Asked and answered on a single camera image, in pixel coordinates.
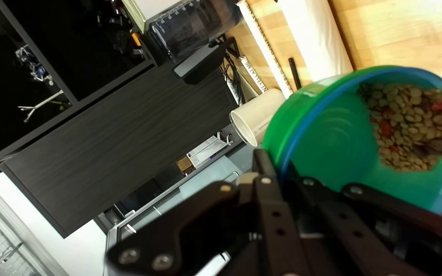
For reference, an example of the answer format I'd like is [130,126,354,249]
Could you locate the green plastic bowl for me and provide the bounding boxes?
[263,67,442,214]

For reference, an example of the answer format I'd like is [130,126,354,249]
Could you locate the white mug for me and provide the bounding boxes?
[231,90,286,148]

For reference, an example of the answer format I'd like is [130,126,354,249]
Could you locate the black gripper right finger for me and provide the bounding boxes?
[341,183,442,276]

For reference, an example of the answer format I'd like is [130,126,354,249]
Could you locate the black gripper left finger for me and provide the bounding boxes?
[107,182,240,276]

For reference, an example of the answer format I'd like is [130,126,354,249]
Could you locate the grain mix contents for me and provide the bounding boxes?
[360,83,442,172]

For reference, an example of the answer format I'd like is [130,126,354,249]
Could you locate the white paper towel roll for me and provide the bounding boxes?
[278,0,354,80]

